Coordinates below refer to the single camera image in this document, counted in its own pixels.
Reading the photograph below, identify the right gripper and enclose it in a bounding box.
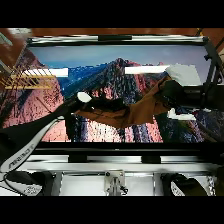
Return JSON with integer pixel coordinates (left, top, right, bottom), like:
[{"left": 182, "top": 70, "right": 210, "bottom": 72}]
[{"left": 158, "top": 79, "right": 186, "bottom": 106}]

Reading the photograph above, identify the brown garment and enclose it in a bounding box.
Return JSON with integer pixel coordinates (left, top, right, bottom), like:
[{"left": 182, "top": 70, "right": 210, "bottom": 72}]
[{"left": 71, "top": 77, "right": 175, "bottom": 130}]

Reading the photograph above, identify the black cable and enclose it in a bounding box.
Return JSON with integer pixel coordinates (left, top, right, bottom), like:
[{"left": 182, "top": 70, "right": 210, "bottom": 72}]
[{"left": 0, "top": 173, "right": 26, "bottom": 197}]

